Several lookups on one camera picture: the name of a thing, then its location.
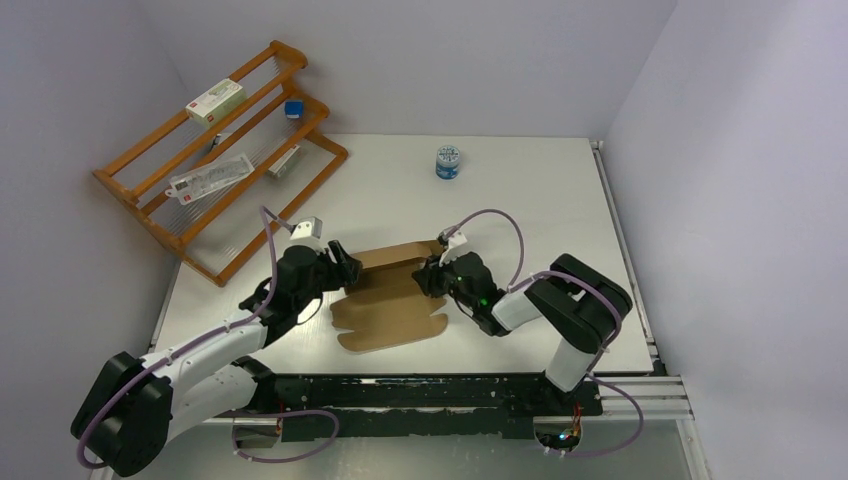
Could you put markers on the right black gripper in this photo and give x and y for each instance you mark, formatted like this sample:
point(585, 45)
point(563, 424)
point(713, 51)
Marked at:
point(428, 278)

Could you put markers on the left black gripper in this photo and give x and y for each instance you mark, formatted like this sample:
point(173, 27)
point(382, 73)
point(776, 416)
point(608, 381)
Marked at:
point(348, 266)

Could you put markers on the brown cardboard box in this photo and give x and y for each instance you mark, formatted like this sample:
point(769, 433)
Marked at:
point(386, 308)

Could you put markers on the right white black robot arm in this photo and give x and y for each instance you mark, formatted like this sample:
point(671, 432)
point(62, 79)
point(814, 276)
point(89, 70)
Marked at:
point(582, 305)

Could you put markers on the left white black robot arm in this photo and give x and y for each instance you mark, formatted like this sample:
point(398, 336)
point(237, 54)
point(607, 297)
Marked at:
point(139, 404)

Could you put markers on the small grey white box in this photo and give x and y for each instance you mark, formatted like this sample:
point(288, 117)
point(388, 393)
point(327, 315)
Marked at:
point(283, 165)

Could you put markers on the green white carton box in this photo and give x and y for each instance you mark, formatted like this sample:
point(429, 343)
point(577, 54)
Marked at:
point(216, 103)

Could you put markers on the blue white round jar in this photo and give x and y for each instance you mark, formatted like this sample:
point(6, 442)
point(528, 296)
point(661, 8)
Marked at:
point(448, 160)

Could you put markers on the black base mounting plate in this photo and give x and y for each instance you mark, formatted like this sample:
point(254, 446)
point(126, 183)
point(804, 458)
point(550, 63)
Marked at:
point(505, 404)

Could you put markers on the orange wooden rack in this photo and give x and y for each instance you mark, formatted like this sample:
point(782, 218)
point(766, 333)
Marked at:
point(219, 233)

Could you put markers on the small blue cube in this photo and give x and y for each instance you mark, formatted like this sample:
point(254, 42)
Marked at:
point(294, 109)

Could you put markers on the clear plastic packet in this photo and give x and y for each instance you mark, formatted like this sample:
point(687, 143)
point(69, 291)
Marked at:
point(208, 179)

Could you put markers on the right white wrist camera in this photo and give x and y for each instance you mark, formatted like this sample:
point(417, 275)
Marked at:
point(454, 244)

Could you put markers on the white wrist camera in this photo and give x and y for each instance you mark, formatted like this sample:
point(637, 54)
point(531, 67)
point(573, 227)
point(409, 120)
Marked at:
point(307, 230)
point(454, 244)

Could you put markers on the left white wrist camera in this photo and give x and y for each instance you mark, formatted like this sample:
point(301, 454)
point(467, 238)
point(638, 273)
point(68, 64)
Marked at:
point(307, 230)

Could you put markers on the aluminium frame rails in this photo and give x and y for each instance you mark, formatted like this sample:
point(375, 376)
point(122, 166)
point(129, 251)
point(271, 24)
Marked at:
point(648, 399)

